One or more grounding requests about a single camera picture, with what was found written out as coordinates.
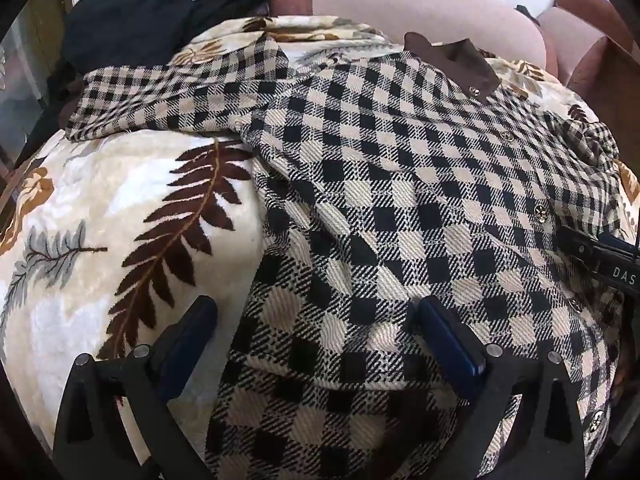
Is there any small black object on cushion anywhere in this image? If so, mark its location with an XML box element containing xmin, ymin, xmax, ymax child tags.
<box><xmin>515</xmin><ymin>4</ymin><xmax>539</xmax><ymax>26</ymax></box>

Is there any cream leaf pattern blanket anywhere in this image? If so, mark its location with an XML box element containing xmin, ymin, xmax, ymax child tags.
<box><xmin>1</xmin><ymin>16</ymin><xmax>639</xmax><ymax>479</ymax></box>

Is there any black garment pile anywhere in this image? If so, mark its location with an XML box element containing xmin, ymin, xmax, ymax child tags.
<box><xmin>28</xmin><ymin>0</ymin><xmax>267</xmax><ymax>142</ymax></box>

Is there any pink brown side cushion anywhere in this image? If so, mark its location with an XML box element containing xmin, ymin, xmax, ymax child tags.
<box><xmin>537</xmin><ymin>0</ymin><xmax>639</xmax><ymax>96</ymax></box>

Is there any black beige checkered shirt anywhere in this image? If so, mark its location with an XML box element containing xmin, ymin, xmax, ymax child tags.
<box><xmin>70</xmin><ymin>37</ymin><xmax>620</xmax><ymax>479</ymax></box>

